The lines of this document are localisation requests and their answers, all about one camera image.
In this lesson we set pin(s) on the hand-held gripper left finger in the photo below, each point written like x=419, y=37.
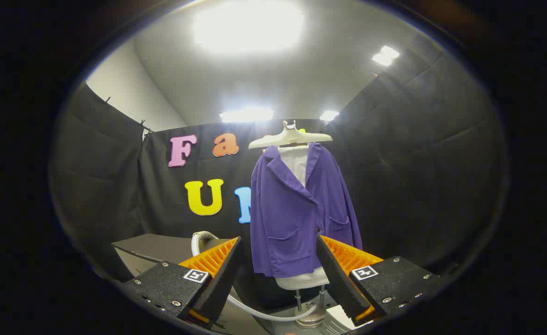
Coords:
x=222, y=279

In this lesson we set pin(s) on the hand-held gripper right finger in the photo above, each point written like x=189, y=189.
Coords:
x=336, y=279

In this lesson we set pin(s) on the purple jacket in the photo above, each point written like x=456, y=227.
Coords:
x=287, y=218

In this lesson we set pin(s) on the white clothes hanger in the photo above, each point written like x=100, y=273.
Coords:
x=292, y=137

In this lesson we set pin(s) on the metal stand pole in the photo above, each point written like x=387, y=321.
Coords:
x=298, y=300
x=322, y=295

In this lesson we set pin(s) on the metal stand base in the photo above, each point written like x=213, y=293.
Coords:
x=311, y=321

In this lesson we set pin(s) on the white mannequin torso form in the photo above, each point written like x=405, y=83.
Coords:
x=296, y=163

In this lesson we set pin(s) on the black backdrop cloth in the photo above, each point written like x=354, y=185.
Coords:
x=417, y=163

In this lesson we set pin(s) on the small ceiling light panel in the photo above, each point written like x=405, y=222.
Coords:
x=329, y=115
x=385, y=56

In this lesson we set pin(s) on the long ceiling light panel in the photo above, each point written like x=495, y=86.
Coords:
x=246, y=115

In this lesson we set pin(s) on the large ceiling light panel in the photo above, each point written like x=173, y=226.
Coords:
x=250, y=25

